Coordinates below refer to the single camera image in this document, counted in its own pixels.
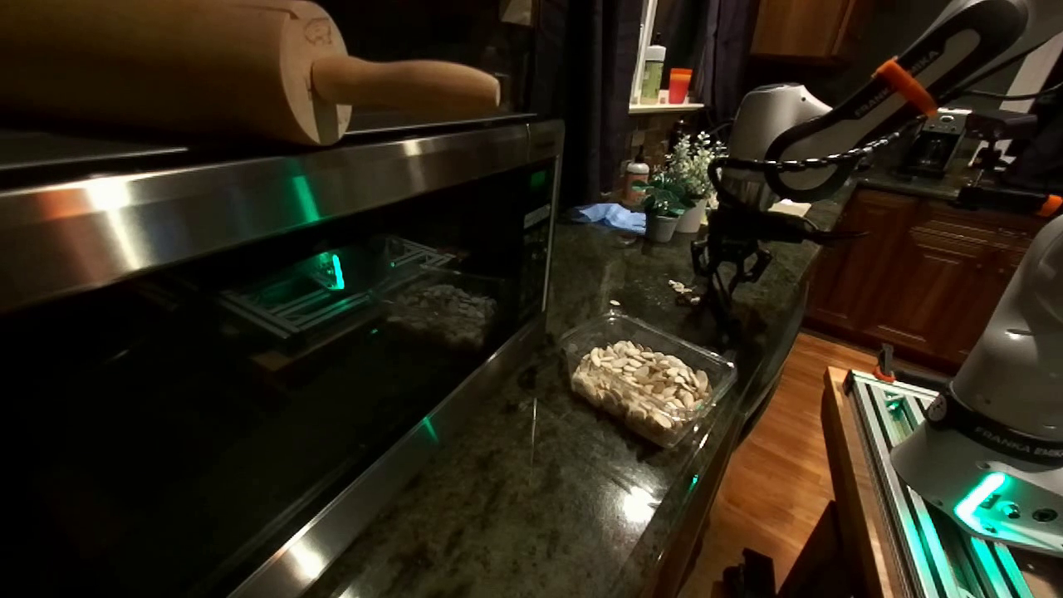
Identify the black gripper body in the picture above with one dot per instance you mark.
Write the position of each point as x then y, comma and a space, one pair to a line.
732, 237

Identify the grey Franka robot arm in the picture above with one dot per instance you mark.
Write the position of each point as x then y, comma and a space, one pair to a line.
774, 118

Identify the oval white bean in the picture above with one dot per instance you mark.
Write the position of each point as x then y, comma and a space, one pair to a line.
691, 298

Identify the elongated white bean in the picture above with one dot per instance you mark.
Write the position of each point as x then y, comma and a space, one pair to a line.
686, 292

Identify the round white bean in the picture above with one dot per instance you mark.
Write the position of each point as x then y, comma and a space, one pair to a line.
675, 285

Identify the clear plastic container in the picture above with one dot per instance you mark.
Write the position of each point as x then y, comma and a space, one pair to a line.
586, 338

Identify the small green plant dark pot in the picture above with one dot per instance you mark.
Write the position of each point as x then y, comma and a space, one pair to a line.
661, 221

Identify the white flowering potted plant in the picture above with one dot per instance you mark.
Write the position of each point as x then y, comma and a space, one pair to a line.
695, 166

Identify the small jar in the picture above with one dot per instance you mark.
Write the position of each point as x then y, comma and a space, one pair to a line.
636, 185

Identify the glass dish with food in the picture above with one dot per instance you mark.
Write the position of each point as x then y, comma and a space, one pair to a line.
643, 385

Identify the blue cloth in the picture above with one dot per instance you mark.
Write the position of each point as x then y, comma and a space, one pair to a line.
609, 216

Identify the orange and black clamp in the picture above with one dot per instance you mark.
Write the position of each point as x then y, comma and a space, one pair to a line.
884, 362

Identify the brown wooden base cabinet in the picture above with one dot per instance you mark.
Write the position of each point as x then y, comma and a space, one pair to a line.
906, 277

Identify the orange cup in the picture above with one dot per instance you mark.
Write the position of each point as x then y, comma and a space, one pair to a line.
677, 84

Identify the green and white bottle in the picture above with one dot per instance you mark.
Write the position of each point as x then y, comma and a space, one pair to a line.
651, 71

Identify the coffee maker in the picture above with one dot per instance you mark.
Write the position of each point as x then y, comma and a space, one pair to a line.
940, 145

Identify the stainless microwave oven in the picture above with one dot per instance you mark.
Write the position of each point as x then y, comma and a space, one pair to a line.
278, 210

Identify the wooden rolling pin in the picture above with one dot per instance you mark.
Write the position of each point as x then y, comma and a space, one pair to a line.
168, 68

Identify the aluminium profile frame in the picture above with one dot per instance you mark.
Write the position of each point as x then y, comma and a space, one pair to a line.
884, 420

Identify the brown wooden wall cabinet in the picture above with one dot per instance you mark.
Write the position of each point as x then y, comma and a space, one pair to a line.
802, 29

